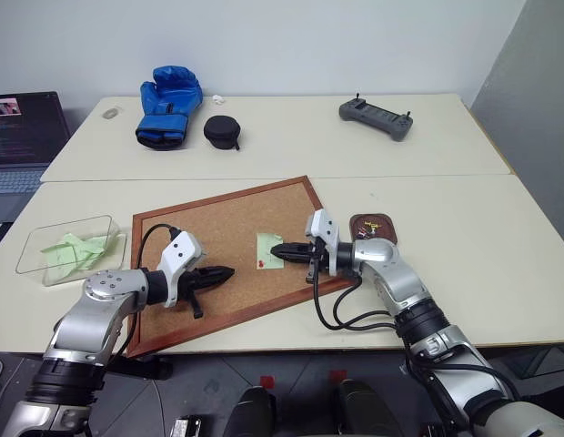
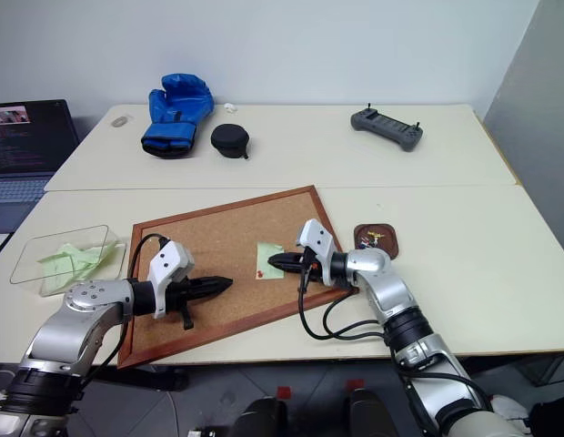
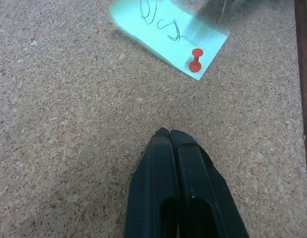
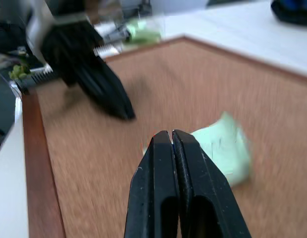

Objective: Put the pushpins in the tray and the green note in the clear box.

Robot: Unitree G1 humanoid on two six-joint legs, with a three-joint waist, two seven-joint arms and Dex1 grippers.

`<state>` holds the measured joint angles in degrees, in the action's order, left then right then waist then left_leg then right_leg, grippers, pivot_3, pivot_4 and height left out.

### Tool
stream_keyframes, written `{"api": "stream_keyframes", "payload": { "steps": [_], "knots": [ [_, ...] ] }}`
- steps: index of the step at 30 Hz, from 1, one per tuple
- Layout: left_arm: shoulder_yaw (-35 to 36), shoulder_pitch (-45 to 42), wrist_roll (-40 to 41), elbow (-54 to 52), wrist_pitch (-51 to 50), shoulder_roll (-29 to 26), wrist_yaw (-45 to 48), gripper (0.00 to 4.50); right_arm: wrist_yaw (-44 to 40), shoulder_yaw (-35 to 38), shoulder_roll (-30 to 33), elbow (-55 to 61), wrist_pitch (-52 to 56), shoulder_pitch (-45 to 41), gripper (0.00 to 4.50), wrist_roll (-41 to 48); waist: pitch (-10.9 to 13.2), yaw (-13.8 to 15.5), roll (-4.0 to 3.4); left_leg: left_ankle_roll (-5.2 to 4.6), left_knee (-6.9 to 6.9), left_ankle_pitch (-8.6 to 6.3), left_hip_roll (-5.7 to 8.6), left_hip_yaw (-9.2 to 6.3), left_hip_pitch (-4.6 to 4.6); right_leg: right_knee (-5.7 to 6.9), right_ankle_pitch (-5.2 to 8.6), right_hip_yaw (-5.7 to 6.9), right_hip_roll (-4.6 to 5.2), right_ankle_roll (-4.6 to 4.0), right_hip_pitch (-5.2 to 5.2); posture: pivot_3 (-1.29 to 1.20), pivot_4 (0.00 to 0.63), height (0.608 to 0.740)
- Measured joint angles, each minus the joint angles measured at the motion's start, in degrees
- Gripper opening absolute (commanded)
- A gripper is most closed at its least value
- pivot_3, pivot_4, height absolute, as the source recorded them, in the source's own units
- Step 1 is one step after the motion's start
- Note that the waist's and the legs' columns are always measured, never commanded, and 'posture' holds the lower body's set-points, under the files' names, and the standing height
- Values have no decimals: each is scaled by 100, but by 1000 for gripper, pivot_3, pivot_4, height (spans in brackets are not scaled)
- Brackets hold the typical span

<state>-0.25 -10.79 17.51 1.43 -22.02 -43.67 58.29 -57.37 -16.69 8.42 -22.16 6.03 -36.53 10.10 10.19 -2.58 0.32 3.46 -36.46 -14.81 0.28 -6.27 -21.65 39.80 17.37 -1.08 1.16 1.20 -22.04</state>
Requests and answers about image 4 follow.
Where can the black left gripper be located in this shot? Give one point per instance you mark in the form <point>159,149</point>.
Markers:
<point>66,47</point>

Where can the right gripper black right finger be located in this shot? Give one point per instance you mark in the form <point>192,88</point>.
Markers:
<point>205,193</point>

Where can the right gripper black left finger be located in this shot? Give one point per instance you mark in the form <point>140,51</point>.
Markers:
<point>153,188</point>

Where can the clear plastic box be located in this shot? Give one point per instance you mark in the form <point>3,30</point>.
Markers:
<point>123,32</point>

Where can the dark tray with clear rim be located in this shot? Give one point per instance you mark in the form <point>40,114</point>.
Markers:
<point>5,109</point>

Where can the light green cloth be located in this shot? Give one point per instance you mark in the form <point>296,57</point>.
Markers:
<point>227,148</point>

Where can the dark rounded object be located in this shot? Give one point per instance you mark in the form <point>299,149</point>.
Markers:
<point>293,11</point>

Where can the cork board with wooden frame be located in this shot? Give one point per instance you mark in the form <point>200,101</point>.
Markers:
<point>183,89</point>

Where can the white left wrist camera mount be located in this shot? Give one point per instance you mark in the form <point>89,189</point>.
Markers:
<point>39,32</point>

